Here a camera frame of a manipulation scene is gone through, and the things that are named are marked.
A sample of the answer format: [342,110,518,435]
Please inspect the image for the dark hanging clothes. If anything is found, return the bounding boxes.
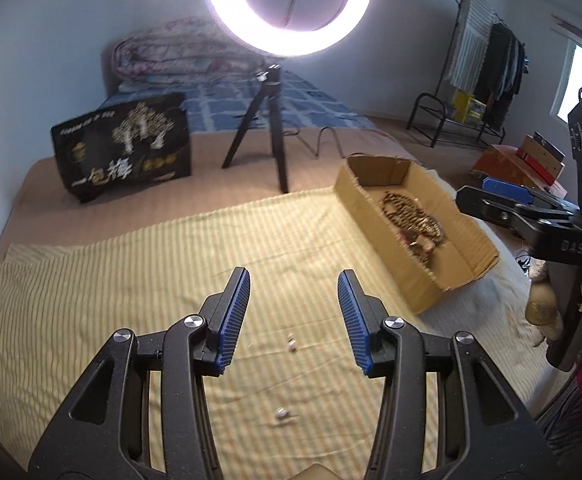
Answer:
[481,22,527,131]

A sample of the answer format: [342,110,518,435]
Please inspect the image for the blue patterned bed sheet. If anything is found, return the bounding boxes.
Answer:
[96,67,372,133]

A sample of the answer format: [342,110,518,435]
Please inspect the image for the dark striped cloth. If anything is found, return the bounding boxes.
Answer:
[541,385,582,456]

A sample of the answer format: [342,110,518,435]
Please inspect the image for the striped hanging towel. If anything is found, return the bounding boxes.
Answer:
[446,0,494,92]

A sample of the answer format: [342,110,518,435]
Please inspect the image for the bright window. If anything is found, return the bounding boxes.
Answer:
[550,42,582,136]

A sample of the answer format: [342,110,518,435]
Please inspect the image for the folded floral quilt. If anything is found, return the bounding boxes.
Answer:
[112,16,272,92]

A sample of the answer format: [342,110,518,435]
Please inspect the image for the white ring light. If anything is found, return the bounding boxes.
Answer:
[201,0,374,58]

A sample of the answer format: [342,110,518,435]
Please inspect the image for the red and wooden boxes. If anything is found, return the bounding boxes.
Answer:
[516,132,567,178]

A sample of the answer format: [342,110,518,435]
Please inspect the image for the beige soft object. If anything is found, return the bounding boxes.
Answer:
[524,262,562,348]

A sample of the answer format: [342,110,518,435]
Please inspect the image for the black power cable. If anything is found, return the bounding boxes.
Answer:
[291,126,367,158]

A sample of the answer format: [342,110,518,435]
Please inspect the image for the cardboard box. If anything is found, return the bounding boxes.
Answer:
[333,155,501,316]

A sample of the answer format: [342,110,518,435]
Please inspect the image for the stack of boxes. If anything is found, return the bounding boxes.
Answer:
[471,144,569,198]

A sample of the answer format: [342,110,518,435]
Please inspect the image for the black tripod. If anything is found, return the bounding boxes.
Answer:
[221,63,292,194]

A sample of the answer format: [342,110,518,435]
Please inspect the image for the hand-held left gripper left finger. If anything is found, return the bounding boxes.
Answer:
[28,267,251,480]

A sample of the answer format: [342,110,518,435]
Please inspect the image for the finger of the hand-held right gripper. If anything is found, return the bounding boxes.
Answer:
[482,177,579,211]
[455,186,582,241]

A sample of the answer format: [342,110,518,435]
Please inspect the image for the yellow striped cloth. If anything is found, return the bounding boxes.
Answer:
[0,187,532,480]

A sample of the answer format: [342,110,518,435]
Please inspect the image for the yellow box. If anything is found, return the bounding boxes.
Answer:
[451,89,487,125]

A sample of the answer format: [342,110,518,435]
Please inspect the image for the black clothes rack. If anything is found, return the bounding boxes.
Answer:
[407,0,527,148]

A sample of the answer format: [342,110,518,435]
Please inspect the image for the brown strap watch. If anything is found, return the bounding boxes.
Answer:
[398,232,444,261]

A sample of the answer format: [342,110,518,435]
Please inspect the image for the brown bead necklace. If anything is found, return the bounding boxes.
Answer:
[378,189,447,241]

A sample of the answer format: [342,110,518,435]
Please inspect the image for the black printed bag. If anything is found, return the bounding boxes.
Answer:
[51,92,193,204]

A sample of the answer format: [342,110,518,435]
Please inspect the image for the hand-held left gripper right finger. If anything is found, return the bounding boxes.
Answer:
[337,270,559,480]

